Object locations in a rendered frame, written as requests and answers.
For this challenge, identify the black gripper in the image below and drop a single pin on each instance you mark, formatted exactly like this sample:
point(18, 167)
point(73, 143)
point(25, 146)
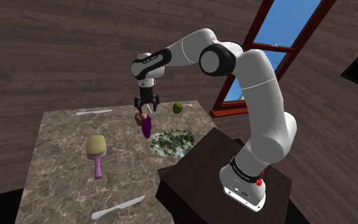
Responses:
point(146, 94)

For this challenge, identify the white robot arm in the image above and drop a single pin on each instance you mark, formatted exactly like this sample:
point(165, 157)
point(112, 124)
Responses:
point(259, 93)

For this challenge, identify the brown rounded object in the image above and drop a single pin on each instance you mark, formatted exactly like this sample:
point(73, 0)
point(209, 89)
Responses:
point(139, 119)

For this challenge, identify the green apple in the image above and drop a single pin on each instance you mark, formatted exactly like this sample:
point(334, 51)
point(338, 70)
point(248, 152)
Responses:
point(177, 107)

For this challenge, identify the small silver spoon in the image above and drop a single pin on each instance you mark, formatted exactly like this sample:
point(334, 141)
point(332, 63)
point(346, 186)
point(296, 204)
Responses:
point(188, 105)

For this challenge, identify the plate of green salad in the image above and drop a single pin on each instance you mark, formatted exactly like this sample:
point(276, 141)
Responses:
point(172, 143)

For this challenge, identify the silver table knife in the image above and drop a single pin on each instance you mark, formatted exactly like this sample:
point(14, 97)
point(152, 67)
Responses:
point(118, 207)
point(93, 112)

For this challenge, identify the purple brush with tan bristles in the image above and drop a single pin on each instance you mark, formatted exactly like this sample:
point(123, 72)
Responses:
point(96, 149)

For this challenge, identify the red framed window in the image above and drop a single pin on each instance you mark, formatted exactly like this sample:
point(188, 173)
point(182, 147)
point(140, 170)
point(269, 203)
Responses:
point(228, 108)

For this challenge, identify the dark robot stand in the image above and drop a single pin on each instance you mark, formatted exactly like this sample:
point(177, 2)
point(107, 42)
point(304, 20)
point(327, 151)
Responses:
point(197, 186)

